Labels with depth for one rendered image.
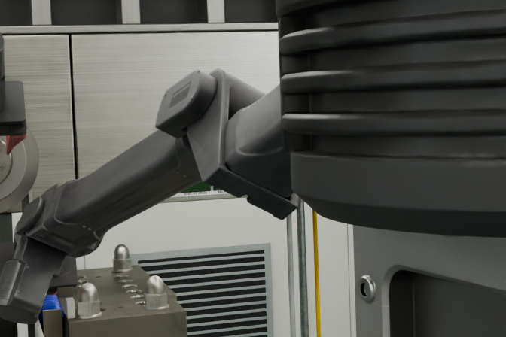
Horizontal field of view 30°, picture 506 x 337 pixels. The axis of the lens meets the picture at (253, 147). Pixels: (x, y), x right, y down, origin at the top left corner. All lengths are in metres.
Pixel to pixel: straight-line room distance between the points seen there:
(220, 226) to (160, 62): 2.51
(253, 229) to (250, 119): 3.46
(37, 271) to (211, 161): 0.46
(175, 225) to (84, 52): 2.49
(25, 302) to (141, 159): 0.29
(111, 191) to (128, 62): 0.73
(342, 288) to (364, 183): 4.14
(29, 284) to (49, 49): 0.61
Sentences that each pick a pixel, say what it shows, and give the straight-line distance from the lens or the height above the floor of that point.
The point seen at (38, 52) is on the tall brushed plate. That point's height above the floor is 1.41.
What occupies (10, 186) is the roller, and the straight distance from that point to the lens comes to 1.30.
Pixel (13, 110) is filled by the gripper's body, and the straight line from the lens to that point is 1.17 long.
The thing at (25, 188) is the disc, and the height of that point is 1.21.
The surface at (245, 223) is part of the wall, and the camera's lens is 4.15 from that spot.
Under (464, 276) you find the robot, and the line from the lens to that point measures 0.24.
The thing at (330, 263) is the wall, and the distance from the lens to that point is 4.30.
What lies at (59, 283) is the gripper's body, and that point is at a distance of 1.25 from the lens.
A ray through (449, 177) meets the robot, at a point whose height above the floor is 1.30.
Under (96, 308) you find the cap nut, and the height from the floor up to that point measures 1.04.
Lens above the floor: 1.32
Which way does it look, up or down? 3 degrees down
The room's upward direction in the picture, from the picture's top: 2 degrees counter-clockwise
